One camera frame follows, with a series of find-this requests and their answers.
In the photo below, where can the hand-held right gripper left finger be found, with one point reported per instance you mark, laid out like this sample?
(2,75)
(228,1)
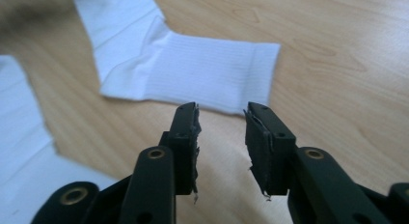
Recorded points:
(180,146)

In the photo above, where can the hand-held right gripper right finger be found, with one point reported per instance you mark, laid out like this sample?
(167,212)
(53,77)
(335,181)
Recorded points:
(273,153)

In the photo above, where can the white sock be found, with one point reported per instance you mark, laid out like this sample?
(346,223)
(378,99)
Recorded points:
(180,66)
(22,143)

